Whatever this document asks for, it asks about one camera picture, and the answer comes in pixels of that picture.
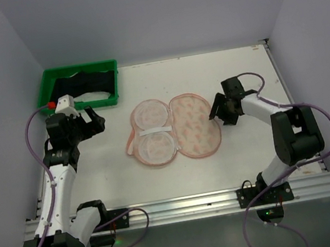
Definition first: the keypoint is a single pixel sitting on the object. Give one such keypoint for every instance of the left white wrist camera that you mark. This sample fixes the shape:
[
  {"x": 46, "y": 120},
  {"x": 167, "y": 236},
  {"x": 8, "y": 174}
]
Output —
[{"x": 65, "y": 106}]

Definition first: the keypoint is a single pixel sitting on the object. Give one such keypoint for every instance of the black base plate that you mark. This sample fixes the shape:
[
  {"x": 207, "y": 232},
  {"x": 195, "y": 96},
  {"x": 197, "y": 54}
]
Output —
[
  {"x": 276, "y": 194},
  {"x": 122, "y": 219}
]

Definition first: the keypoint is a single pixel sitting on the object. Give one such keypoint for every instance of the aluminium front rail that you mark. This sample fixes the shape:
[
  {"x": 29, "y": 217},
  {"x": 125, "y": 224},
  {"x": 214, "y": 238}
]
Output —
[{"x": 218, "y": 203}]

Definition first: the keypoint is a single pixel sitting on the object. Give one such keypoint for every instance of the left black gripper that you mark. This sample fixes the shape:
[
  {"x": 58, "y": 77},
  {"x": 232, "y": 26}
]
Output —
[{"x": 85, "y": 125}]

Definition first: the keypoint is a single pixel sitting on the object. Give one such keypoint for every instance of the white and black bra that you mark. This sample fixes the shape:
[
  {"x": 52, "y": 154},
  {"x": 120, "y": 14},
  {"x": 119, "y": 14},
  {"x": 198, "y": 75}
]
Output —
[{"x": 84, "y": 87}]

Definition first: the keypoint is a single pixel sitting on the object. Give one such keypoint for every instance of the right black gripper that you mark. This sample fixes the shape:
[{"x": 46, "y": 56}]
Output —
[{"x": 226, "y": 109}]

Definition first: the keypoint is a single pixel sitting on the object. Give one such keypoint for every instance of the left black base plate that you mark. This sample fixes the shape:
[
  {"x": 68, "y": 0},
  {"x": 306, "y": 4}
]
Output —
[{"x": 122, "y": 219}]

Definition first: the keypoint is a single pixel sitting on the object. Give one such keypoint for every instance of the floral fabric laundry bag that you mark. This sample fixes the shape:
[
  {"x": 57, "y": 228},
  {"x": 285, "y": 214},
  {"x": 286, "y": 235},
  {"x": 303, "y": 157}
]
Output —
[{"x": 160, "y": 131}]

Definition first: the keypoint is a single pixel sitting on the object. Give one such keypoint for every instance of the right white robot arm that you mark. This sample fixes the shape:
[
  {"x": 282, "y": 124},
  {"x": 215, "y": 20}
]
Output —
[{"x": 296, "y": 135}]

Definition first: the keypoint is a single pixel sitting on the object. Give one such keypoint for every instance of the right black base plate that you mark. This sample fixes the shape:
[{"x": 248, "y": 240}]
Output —
[{"x": 276, "y": 194}]

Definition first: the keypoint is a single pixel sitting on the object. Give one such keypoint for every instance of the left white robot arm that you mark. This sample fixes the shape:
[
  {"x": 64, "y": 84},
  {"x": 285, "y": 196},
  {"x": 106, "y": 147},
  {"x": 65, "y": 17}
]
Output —
[{"x": 56, "y": 228}]

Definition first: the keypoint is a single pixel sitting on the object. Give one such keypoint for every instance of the green plastic tray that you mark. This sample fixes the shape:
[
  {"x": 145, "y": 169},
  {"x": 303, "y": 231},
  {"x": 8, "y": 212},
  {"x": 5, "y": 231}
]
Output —
[{"x": 50, "y": 75}]

